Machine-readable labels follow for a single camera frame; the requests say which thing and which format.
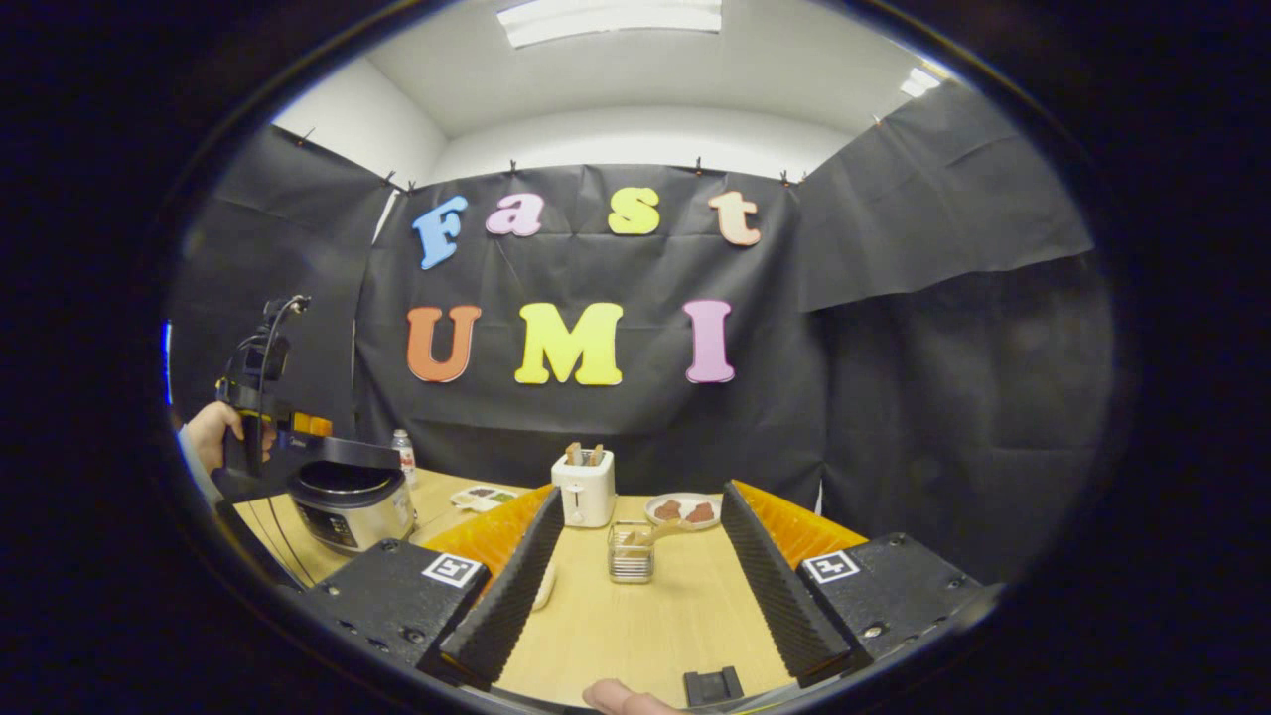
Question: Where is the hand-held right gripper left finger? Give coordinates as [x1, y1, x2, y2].
[283, 484, 565, 693]

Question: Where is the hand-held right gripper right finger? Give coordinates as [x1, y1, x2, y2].
[717, 480, 994, 688]

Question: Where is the black silver rice cooker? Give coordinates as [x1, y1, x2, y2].
[211, 434, 419, 556]

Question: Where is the wooden spoon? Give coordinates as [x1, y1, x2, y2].
[621, 515, 697, 548]

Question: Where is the clear chopstick holder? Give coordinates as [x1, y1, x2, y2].
[608, 520, 657, 585]

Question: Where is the white divided sauce dish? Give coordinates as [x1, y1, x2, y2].
[450, 484, 520, 514]

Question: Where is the small black block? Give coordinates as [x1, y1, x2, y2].
[683, 666, 745, 709]

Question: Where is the white toaster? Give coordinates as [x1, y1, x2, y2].
[551, 449, 618, 529]

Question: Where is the white plate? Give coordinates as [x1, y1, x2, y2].
[645, 493, 723, 530]

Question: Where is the black backdrop cloth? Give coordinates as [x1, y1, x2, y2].
[164, 79, 1118, 587]

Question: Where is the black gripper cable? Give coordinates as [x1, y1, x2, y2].
[231, 495, 304, 589]

